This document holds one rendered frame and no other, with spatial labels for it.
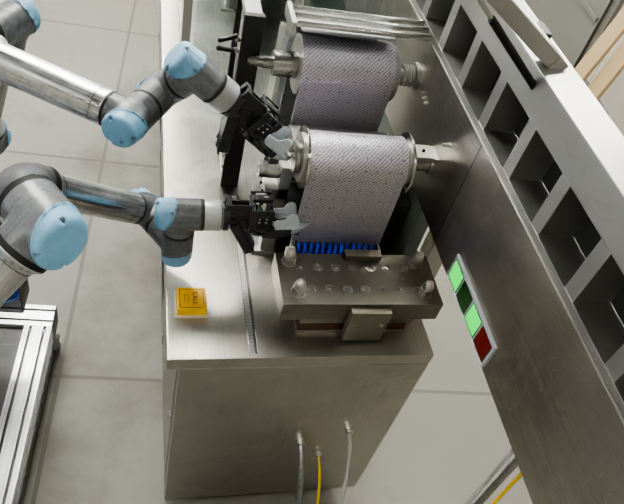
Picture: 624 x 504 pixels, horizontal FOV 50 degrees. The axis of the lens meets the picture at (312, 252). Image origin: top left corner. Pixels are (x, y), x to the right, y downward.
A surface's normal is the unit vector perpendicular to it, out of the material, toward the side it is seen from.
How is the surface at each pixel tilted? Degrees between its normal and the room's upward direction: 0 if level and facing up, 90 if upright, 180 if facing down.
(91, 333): 0
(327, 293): 0
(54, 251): 85
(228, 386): 90
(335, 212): 90
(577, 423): 90
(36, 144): 0
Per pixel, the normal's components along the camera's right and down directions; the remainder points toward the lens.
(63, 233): 0.75, 0.53
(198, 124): 0.21, -0.67
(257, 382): 0.15, 0.74
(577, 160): -0.97, -0.02
